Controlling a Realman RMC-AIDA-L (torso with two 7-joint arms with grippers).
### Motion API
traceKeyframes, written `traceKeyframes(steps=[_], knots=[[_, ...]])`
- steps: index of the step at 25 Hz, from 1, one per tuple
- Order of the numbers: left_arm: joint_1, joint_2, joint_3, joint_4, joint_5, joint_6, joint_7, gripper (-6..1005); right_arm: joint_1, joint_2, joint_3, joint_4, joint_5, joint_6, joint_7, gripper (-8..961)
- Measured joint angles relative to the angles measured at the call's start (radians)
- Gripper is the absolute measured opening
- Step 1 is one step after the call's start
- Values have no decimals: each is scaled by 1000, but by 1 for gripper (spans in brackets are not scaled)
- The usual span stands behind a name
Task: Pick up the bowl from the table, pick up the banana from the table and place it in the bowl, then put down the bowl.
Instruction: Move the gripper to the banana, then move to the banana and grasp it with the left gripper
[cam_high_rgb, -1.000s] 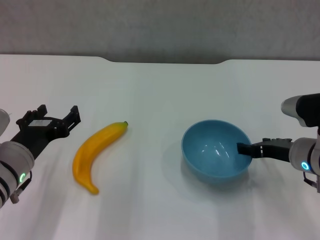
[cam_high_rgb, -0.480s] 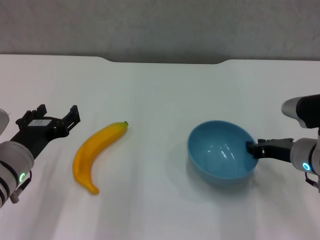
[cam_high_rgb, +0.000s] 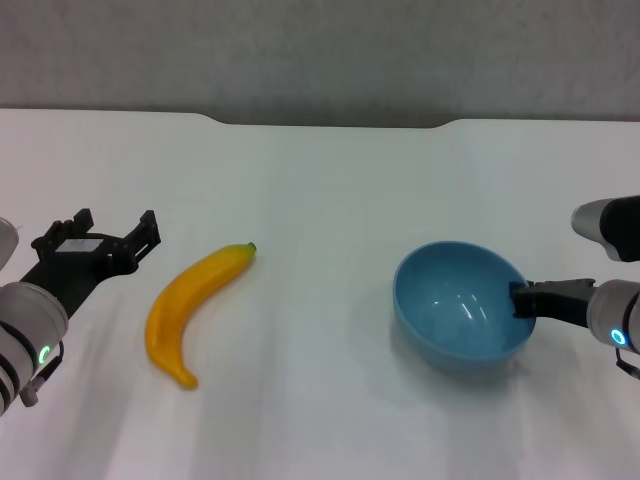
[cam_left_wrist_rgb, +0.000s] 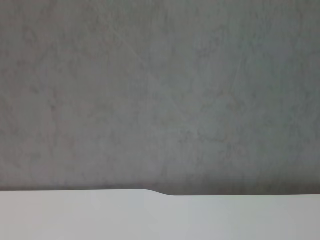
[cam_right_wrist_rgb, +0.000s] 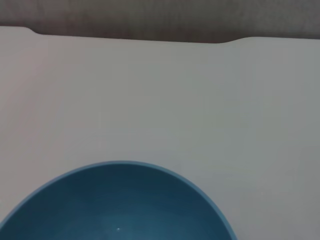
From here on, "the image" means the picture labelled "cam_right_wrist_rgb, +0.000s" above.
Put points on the blue bowl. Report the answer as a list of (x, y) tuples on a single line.
[(120, 205)]

